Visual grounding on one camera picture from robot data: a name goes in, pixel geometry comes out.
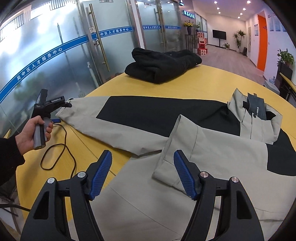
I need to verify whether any beige and black jacket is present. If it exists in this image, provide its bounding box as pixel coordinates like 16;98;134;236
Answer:
57;90;295;240

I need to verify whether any wall television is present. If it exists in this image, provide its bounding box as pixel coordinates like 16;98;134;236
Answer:
212;30;227;48

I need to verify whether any yellow side table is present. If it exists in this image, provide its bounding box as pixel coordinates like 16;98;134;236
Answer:
279;72;295;101

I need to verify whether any left forearm black sleeve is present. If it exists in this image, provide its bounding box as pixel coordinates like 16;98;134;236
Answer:
0;136;25;185

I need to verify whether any tall potted plant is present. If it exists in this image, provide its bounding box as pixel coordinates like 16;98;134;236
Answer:
233;30;246;53

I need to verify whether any potted plant on cabinet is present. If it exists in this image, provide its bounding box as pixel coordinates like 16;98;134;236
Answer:
277;49;295;66

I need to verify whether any orange door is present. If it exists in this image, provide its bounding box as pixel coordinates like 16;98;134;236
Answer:
257;15;268;71

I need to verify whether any person's left hand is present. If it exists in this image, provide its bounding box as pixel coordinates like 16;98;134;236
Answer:
15;115;45;156

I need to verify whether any red boxes stack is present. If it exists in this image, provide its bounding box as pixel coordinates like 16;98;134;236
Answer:
197;32;208;56

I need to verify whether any black folded garment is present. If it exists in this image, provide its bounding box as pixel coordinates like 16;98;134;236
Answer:
125;48;202;84

